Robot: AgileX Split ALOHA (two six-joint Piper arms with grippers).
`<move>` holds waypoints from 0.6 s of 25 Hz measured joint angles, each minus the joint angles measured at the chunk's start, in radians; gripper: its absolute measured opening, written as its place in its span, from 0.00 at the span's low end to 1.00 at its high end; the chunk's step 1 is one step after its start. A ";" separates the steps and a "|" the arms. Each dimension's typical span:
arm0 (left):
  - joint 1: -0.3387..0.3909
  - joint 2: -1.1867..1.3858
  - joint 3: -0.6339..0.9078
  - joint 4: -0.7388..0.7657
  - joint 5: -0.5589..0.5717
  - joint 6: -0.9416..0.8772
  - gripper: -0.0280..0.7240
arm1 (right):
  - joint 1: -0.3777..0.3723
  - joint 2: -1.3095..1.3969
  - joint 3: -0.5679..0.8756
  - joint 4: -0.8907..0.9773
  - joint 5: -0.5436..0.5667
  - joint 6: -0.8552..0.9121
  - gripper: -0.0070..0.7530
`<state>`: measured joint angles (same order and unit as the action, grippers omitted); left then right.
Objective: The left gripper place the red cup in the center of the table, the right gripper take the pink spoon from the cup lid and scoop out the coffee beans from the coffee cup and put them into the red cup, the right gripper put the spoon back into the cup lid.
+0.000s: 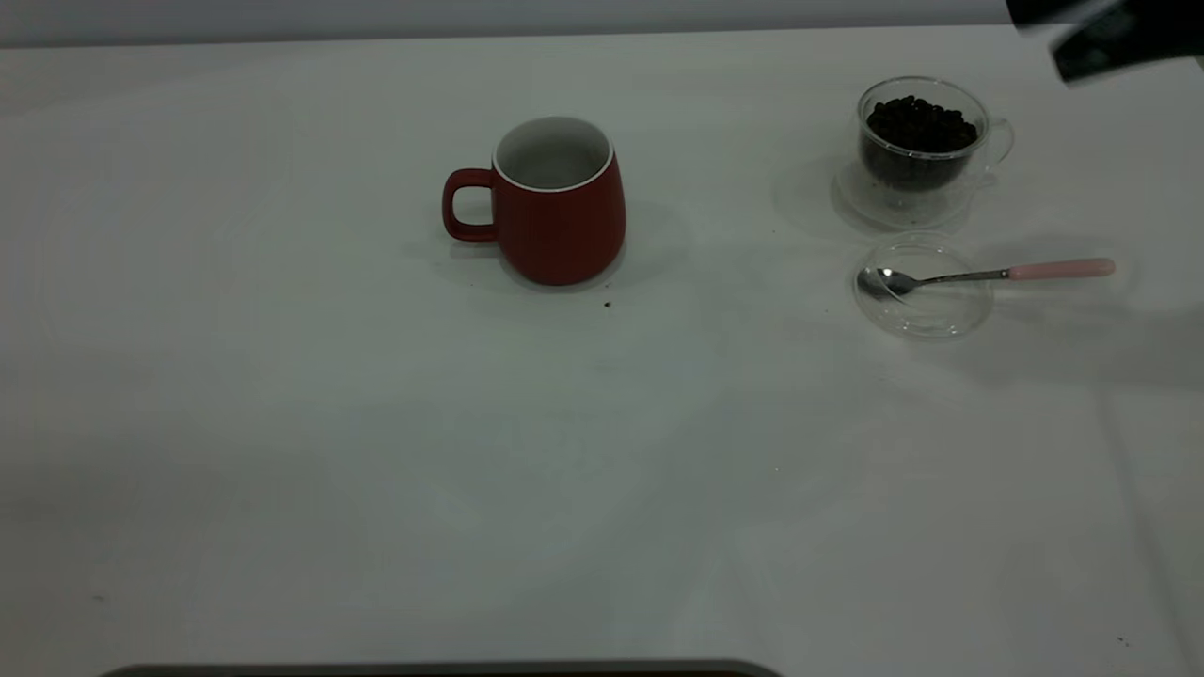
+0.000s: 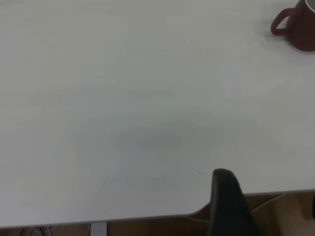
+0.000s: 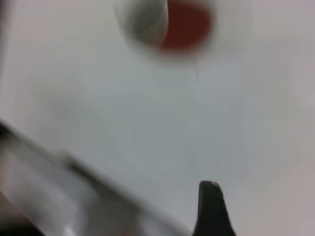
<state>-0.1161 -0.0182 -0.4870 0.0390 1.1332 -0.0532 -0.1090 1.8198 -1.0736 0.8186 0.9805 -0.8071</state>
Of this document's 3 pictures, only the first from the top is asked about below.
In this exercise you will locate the red ceramic mug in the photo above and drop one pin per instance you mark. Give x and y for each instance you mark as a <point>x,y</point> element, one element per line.
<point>564,226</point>

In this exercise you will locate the clear glass lid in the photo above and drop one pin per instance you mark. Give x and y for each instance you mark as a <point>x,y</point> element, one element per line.
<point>926,315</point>

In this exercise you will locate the coffee beans pile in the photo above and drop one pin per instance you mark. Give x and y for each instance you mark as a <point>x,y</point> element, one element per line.
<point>917,141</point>

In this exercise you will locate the double-walled glass cup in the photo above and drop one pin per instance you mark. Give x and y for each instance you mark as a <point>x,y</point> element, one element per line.
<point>926,202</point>

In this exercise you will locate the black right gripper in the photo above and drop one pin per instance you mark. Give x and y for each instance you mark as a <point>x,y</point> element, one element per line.
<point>1138,42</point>

